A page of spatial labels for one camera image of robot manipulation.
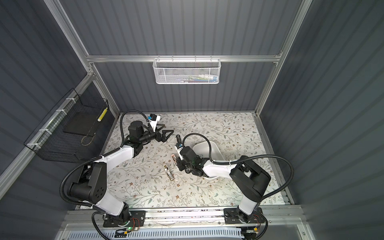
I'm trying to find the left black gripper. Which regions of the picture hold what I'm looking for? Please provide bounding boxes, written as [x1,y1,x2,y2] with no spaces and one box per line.
[138,123,173,145]

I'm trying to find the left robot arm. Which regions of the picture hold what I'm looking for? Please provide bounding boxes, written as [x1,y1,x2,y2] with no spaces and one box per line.
[60,120,174,216]

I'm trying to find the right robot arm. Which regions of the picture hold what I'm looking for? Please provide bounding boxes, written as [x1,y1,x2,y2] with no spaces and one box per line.
[175,143,271,216]

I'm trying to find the white plastic tray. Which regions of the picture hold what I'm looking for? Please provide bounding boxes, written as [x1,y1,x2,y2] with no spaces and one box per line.
[193,142,227,179]

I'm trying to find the yellow marker pen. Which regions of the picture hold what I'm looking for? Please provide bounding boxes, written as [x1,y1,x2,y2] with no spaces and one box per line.
[97,107,108,122]

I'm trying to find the white vent strip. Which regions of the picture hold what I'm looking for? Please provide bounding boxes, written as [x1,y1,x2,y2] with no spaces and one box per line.
[67,228,244,240]

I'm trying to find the black foam pad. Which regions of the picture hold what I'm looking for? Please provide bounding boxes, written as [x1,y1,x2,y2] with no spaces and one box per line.
[63,113,101,137]

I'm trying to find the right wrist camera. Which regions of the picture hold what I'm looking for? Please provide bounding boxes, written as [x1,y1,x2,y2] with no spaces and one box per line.
[175,143,184,161]

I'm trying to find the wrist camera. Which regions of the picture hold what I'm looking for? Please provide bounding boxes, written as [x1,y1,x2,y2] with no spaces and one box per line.
[175,143,184,161]
[148,114,161,132]

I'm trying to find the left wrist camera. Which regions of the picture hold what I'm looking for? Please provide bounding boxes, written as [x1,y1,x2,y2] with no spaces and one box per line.
[148,114,161,132]

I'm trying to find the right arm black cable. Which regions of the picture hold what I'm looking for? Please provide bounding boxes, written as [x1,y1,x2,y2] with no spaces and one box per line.
[182,132,295,200]

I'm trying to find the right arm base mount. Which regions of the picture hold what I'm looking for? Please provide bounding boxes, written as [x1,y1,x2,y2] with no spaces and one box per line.
[224,208,266,225]

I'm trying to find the white wire wall basket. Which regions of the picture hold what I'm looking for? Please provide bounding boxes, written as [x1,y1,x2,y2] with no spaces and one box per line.
[153,59,222,85]

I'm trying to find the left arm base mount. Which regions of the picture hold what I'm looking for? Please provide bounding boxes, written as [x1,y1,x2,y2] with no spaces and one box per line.
[103,211,147,228]

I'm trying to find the black wire side basket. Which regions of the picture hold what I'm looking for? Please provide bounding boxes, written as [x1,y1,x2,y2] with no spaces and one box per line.
[24,90,113,163]

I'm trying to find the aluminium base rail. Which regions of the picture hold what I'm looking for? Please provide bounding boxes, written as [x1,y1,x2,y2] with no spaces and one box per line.
[59,205,307,231]

